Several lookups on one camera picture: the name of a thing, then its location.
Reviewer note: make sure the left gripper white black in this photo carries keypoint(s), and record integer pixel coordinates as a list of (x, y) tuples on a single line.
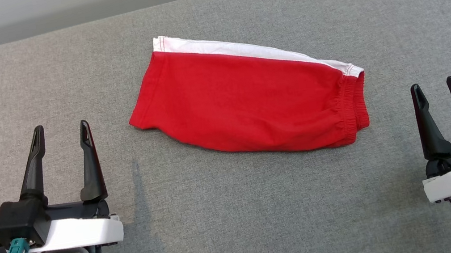
[(84, 232)]

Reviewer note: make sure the red shorts white side stripe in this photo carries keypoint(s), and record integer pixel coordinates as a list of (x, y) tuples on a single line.
[(248, 100)]

